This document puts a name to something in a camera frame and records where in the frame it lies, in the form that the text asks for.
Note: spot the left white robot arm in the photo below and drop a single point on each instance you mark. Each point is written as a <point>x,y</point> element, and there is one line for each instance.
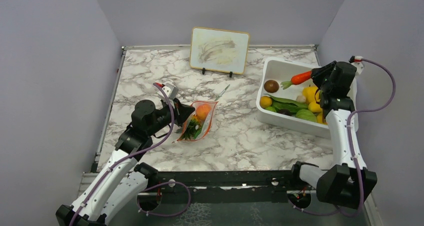
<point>104,198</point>

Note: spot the green leafy vegetable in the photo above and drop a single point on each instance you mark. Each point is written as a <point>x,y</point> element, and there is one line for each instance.
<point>292,106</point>

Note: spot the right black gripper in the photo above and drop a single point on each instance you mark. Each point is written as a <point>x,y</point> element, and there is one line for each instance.
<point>316,74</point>

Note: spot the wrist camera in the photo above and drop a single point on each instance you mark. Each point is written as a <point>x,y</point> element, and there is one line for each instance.
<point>170,90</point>
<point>357,62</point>

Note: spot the green chili pepper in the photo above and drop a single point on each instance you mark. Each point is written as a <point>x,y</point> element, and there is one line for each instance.
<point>198,132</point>

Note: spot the brown kiwi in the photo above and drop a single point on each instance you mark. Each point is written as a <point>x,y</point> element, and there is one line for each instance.
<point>271,86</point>

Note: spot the dark purple fruit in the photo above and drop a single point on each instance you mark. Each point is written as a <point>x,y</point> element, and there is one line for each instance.
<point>285,112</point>

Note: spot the green bumpy lime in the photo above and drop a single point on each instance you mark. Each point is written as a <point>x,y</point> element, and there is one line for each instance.
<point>271,109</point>

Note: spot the peach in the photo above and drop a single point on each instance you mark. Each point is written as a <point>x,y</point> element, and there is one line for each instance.
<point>202,111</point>

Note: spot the yellow mango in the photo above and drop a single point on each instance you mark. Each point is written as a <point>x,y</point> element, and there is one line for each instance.
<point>314,107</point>

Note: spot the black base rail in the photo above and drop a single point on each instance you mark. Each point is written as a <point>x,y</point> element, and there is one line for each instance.
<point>218,187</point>

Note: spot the grey pen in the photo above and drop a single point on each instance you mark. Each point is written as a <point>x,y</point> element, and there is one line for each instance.
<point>221,93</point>

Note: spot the small orange fruit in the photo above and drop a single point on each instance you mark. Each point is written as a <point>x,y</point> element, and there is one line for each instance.
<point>265,102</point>

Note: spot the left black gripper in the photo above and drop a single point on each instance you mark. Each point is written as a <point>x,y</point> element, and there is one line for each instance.
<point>181,112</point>

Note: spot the toy pineapple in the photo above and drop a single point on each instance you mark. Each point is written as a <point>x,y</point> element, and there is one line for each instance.
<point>188,134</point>

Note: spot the yellow bell pepper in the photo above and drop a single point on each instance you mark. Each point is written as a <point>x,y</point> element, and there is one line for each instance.
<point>311,94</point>

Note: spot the red carrot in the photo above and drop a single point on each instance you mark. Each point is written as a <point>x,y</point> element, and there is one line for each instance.
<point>296,80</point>

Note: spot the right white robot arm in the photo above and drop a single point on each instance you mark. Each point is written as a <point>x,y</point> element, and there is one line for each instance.
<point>348,182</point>

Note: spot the white plastic bin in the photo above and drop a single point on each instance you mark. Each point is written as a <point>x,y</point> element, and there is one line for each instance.
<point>280,70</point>

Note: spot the clear zip bag orange zipper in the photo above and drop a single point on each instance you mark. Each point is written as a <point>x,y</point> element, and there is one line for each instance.
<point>207,124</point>

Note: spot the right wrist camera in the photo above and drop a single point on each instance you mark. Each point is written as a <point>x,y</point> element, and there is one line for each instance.
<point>357,62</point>

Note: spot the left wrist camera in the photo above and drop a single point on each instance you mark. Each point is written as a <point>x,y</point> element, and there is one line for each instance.
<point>170,90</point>

